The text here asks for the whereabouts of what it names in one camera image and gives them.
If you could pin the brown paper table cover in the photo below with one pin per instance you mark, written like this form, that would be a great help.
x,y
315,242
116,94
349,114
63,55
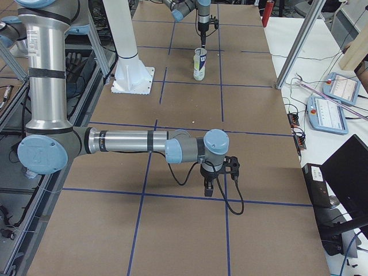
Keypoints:
x,y
132,214

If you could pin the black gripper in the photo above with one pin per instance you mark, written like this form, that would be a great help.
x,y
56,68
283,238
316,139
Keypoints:
x,y
209,174
202,27

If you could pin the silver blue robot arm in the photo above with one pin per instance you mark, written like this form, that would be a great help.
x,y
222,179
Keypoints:
x,y
180,9
52,141

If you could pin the wooden block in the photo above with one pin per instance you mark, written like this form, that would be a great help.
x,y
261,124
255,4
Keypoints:
x,y
356,52

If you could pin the black orange connector strip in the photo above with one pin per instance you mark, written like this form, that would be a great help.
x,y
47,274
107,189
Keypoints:
x,y
298,134

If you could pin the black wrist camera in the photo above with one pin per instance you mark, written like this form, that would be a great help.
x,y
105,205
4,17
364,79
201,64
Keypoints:
x,y
231,166
214,21

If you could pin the white pedestal column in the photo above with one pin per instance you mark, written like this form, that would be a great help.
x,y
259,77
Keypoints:
x,y
131,75

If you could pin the teach pendant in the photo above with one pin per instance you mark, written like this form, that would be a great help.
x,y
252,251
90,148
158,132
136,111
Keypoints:
x,y
326,115
343,88

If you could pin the red cylinder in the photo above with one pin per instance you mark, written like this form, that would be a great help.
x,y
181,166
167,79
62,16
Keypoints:
x,y
267,12

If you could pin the black computer box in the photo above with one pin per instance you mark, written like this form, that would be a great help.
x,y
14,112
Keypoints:
x,y
317,188

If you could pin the aluminium frame post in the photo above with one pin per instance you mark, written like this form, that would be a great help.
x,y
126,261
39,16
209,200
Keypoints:
x,y
302,35

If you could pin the black monitor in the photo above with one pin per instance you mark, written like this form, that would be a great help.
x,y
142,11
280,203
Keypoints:
x,y
346,173

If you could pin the clear Wilson tennis ball can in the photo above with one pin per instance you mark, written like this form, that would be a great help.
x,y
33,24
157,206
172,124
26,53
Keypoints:
x,y
199,59

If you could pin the far teach pendant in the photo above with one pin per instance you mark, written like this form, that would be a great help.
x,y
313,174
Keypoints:
x,y
343,88

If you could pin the near teach pendant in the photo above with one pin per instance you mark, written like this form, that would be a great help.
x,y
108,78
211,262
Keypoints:
x,y
326,115

